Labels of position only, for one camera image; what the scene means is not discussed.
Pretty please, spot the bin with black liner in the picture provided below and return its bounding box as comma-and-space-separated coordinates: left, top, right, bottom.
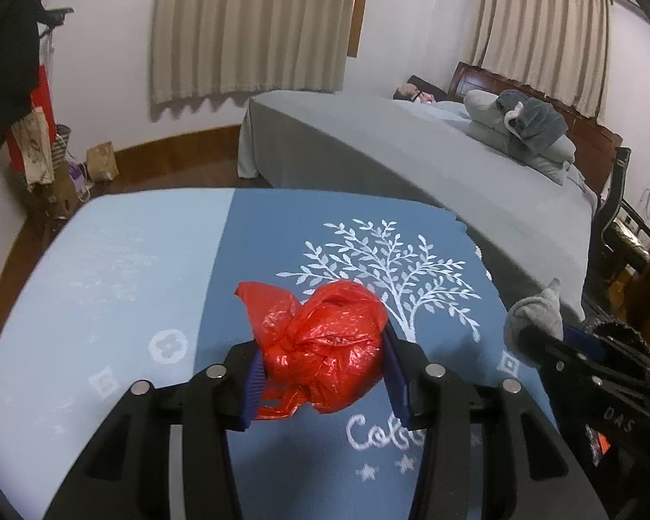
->
584, 314, 650, 361

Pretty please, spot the red plastic bag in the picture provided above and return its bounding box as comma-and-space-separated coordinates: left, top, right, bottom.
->
234, 280, 388, 422

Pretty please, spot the red garment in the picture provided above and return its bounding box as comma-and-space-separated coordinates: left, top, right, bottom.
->
5, 68, 55, 174

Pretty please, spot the wooden headboard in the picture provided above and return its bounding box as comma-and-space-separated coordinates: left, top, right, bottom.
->
448, 61, 624, 196

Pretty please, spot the beige printed tote bag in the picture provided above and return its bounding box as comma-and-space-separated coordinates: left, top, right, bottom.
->
11, 108, 55, 190

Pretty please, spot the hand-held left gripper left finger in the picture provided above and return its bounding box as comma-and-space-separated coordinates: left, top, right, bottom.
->
43, 338, 266, 520

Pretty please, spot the purple bag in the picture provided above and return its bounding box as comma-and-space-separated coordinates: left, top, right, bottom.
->
68, 159, 90, 201

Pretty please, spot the dark grey garment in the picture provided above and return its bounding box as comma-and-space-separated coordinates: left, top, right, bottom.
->
493, 89, 569, 147

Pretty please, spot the wide beige curtain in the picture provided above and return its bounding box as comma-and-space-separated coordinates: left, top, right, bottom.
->
150, 0, 361, 106

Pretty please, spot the brown paper bag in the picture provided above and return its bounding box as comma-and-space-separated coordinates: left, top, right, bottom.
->
85, 142, 120, 182

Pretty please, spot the bed with grey sheet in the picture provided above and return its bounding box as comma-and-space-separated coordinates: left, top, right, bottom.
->
237, 89, 599, 320

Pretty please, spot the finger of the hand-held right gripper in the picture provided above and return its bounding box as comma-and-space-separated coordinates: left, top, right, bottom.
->
563, 326, 613, 359
521, 326, 580, 374

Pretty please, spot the striped bag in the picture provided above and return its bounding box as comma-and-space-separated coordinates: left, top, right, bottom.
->
54, 124, 72, 174

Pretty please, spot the blue tree print table cloth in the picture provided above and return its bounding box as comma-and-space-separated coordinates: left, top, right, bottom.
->
0, 188, 564, 520

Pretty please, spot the wooden window frame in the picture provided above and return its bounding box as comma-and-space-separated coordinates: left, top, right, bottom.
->
347, 0, 373, 58

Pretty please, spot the grey sock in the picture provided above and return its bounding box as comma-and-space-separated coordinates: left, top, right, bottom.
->
504, 277, 564, 364

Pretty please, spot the black pillow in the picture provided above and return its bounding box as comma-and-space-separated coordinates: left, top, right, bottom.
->
406, 75, 450, 99

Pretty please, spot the plush toy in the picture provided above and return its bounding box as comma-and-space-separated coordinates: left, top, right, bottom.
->
393, 83, 437, 105

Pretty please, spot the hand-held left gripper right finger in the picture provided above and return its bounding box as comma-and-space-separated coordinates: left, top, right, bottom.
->
382, 322, 610, 520

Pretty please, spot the narrow beige curtain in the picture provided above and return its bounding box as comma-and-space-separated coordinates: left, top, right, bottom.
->
468, 0, 610, 118

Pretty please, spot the black office chair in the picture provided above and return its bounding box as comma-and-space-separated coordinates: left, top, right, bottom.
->
582, 146, 650, 304

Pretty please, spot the folded light grey quilt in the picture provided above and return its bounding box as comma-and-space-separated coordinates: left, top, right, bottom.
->
463, 89, 578, 185

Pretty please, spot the black coat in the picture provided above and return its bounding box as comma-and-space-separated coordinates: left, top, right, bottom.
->
0, 0, 44, 150

